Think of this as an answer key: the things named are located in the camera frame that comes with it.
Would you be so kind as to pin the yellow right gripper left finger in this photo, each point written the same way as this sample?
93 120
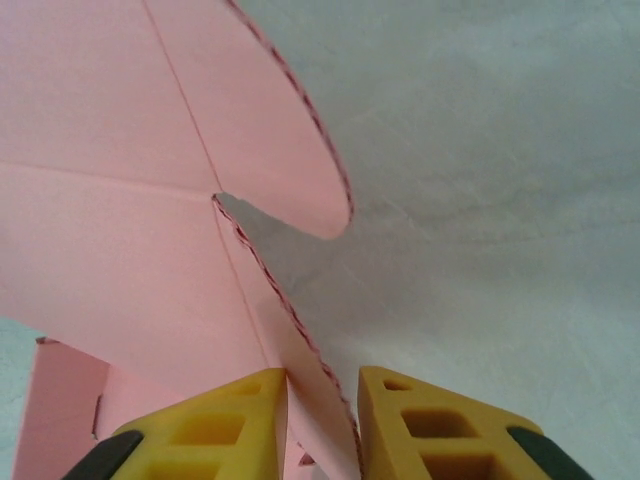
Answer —
225 435

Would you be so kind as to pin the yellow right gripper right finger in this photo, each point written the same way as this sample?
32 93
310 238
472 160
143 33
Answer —
395 435

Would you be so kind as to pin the pink paper box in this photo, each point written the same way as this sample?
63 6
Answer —
125 225

